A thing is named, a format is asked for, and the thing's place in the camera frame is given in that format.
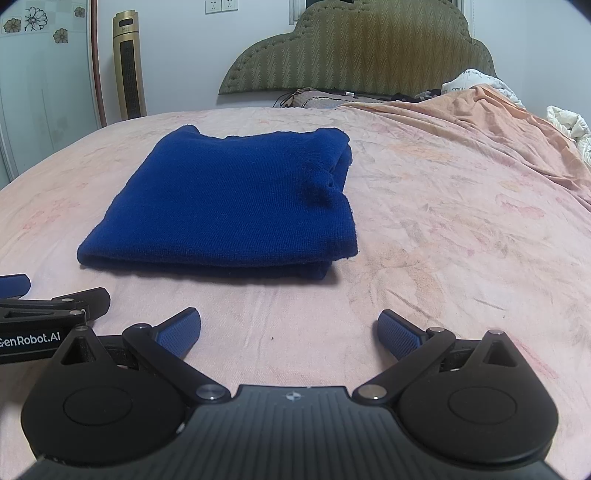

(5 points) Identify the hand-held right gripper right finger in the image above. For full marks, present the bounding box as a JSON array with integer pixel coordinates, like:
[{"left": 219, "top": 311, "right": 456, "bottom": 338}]
[{"left": 352, "top": 309, "right": 521, "bottom": 407}]

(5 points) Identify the brown pillow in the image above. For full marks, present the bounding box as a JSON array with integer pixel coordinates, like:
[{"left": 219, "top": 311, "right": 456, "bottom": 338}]
[{"left": 277, "top": 88, "right": 389, "bottom": 110}]

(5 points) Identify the gold tower heater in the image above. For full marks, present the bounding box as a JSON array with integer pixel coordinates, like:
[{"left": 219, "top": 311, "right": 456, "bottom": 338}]
[{"left": 112, "top": 10, "right": 148, "bottom": 121}]

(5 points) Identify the white crumpled quilt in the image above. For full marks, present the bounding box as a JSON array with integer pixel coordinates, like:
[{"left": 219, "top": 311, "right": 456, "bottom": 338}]
[{"left": 546, "top": 105, "right": 591, "bottom": 167}]

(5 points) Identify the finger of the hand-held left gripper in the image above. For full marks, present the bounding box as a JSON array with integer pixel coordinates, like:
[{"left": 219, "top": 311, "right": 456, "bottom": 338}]
[
  {"left": 0, "top": 274, "right": 32, "bottom": 300},
  {"left": 0, "top": 287, "right": 112, "bottom": 322}
]

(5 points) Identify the pink floral bed sheet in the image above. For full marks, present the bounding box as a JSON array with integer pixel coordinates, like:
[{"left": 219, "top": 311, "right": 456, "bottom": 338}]
[{"left": 0, "top": 106, "right": 591, "bottom": 462}]

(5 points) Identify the dark cloth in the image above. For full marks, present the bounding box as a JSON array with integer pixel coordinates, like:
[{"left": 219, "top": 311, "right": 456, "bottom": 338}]
[{"left": 392, "top": 89, "right": 445, "bottom": 103}]

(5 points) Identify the floral glass wardrobe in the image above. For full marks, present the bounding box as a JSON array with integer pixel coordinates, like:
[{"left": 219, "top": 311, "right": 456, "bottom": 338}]
[{"left": 0, "top": 0, "right": 100, "bottom": 188}]

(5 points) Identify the blue beaded sweater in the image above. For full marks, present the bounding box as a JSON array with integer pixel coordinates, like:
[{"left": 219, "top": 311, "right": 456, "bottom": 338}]
[{"left": 76, "top": 124, "right": 360, "bottom": 281}]

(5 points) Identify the orange blanket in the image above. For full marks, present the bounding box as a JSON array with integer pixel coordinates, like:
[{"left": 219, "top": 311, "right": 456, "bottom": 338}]
[{"left": 339, "top": 84, "right": 591, "bottom": 208}]

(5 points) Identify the white patterned pillow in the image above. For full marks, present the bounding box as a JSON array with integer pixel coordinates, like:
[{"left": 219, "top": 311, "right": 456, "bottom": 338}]
[{"left": 440, "top": 69, "right": 526, "bottom": 108}]

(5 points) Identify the olive padded headboard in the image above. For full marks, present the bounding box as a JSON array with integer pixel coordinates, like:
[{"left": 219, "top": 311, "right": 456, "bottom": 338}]
[{"left": 217, "top": 0, "right": 499, "bottom": 97}]

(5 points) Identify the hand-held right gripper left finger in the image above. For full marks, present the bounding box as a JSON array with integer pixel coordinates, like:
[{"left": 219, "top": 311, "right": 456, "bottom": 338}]
[{"left": 59, "top": 307, "right": 232, "bottom": 407}]

